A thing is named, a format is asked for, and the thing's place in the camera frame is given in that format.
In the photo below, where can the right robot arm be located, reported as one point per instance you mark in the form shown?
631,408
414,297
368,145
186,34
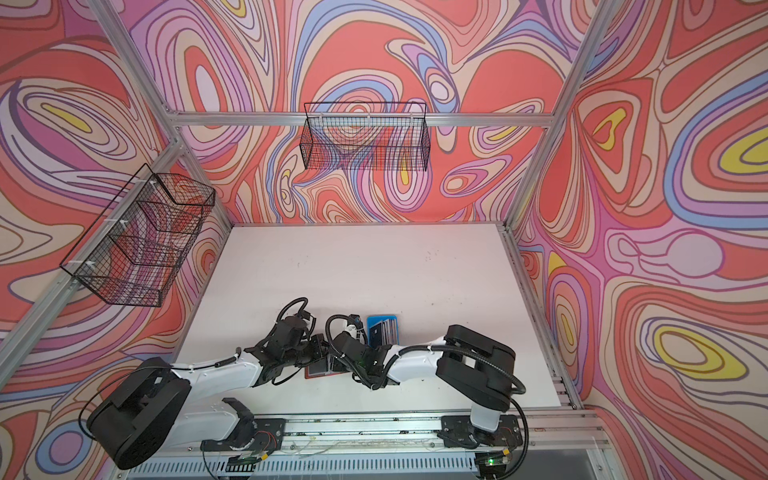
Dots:
474,365

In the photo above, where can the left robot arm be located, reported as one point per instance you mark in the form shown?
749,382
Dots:
159,404

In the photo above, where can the blue plastic card tray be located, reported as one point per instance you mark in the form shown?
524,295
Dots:
371,319

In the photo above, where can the dark credit card stack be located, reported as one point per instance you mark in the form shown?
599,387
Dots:
383,332

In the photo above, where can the red leather card holder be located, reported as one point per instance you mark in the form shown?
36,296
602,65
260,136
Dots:
327,366

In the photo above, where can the black wire basket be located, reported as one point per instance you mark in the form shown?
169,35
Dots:
365,136
132,255

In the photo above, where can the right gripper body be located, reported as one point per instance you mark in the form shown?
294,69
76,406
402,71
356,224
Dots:
356,370

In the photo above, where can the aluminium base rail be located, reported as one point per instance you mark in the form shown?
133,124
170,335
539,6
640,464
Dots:
556,444

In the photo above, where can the black wire basket back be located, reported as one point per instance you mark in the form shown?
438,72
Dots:
365,136

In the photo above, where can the black wire basket left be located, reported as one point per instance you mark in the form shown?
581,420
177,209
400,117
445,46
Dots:
132,255

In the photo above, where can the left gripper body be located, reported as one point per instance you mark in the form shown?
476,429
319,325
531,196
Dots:
307,353

